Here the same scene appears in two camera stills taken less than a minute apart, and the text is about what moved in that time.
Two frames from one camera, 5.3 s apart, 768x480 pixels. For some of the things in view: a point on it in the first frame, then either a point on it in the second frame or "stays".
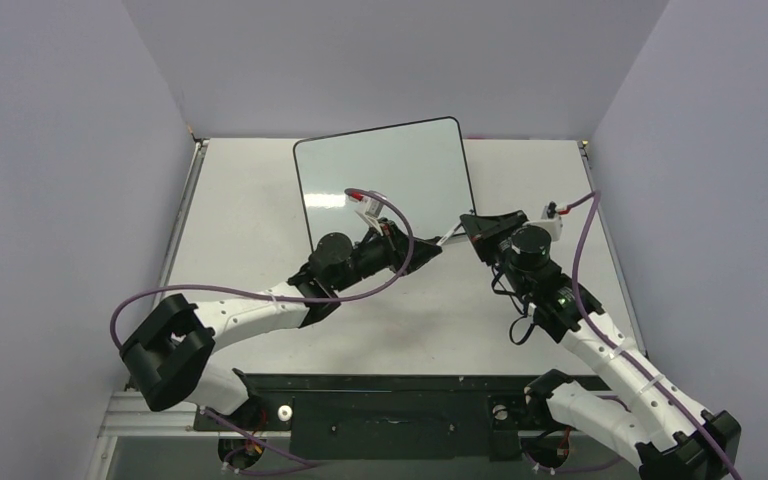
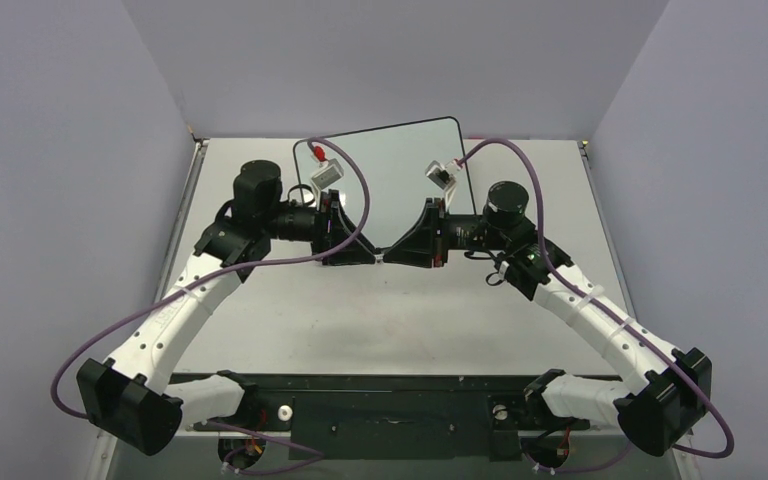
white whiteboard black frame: x=420 y=169 stays
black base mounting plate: x=388 y=417 stays
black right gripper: x=496 y=233 to x=436 y=229
